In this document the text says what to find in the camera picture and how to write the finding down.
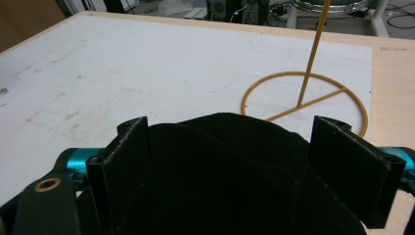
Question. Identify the dark equipment box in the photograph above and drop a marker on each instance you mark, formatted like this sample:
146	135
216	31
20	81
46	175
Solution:
217	8

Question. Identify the white metal frame leg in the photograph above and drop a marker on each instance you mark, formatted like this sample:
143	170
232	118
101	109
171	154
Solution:
378	16

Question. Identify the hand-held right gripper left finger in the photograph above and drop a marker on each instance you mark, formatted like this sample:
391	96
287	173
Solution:
124	169

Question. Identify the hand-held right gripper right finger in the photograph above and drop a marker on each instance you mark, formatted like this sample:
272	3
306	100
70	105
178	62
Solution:
349	173

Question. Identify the brown wooden panel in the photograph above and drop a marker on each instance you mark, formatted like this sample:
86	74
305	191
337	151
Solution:
26	19

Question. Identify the black cloth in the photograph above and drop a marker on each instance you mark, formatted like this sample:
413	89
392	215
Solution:
228	173

